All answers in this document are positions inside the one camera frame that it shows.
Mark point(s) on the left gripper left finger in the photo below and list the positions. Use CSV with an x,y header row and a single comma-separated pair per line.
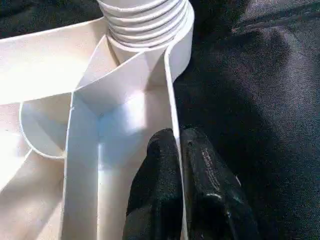
x,y
157,195

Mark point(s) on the white plastic table top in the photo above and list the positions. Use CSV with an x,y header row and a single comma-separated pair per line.
x,y
75,100

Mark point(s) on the black plastic mat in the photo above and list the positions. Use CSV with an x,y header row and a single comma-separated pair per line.
x,y
260,125

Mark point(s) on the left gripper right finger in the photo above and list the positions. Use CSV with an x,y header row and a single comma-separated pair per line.
x,y
210,200

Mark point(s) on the white plastic table leg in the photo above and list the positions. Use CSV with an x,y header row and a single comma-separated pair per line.
x,y
145,20

